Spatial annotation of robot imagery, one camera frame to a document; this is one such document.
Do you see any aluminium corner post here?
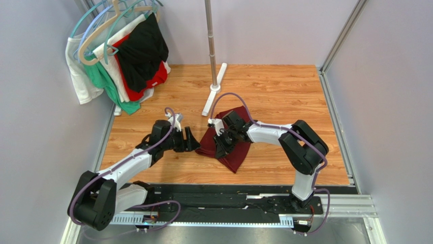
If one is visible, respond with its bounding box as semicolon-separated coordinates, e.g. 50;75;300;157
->
320;0;369;74

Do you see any dark red cloth napkin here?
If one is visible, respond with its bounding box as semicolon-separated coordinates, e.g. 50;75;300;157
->
195;106;251;173

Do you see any green shirt on hanger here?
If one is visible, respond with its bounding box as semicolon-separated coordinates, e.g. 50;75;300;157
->
83;63;141;115

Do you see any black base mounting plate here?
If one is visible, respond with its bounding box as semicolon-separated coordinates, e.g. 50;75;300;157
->
115;182;359;224

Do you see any black shirt on hanger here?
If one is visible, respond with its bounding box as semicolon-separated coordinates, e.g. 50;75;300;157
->
116;13;169;92

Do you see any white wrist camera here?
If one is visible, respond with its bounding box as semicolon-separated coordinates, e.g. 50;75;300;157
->
165;113;183;132
208;118;225;136

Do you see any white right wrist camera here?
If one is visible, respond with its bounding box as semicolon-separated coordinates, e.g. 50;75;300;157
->
208;118;225;136

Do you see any red shirt on hanger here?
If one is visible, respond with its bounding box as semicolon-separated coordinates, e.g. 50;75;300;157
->
112;34;168;101

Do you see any beige clothes hanger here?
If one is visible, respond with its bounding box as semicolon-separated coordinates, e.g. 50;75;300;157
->
78;0;162;66

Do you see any aluminium frame rail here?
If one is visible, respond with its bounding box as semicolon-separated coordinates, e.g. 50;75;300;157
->
62;184;386;243

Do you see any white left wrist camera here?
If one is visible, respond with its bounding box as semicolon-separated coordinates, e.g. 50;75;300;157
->
165;113;183;132

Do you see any light blue clothes hanger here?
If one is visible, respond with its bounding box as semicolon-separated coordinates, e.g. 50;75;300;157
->
71;1;112;63

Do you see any teal clothes hanger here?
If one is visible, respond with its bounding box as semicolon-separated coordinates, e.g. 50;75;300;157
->
85;1;164;63

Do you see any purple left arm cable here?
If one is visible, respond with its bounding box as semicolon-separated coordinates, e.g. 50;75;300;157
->
67;107;182;241

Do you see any metal pole white base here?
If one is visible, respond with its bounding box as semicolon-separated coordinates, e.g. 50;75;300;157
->
201;0;227;116

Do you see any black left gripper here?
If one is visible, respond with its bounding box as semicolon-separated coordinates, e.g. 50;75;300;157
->
162;127;201;153

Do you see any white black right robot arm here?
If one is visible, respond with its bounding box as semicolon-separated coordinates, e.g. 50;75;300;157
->
208;111;329;208

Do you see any white shirt on hanger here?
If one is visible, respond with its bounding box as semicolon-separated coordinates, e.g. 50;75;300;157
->
65;33;171;105

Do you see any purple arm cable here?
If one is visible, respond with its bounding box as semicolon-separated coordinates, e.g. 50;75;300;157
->
209;92;330;236
67;107;182;241

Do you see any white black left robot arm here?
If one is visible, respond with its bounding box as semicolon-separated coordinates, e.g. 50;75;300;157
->
67;119;200;231

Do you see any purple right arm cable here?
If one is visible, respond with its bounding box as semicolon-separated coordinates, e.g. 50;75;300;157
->
209;92;330;236

